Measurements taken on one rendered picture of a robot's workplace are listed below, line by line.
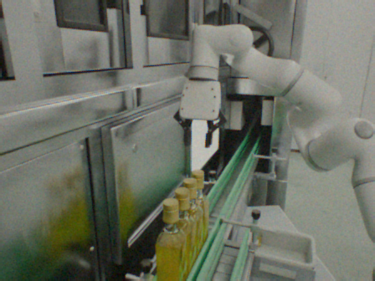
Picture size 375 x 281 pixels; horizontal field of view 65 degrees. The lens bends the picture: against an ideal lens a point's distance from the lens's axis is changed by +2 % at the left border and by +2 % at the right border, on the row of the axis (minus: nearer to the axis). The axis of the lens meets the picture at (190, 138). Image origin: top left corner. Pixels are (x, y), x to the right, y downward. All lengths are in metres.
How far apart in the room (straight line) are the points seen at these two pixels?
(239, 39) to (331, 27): 3.71
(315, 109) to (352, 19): 3.70
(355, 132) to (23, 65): 0.64
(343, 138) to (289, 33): 1.02
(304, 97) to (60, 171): 0.56
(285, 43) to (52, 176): 1.35
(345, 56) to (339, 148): 3.72
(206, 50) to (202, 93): 0.10
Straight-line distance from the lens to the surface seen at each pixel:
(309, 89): 0.75
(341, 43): 4.41
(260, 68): 0.83
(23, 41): 0.51
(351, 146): 0.72
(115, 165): 0.65
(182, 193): 0.67
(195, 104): 0.73
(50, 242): 0.62
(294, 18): 1.67
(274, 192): 1.83
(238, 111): 1.82
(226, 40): 0.73
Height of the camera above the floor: 1.47
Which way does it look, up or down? 17 degrees down
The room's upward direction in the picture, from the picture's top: straight up
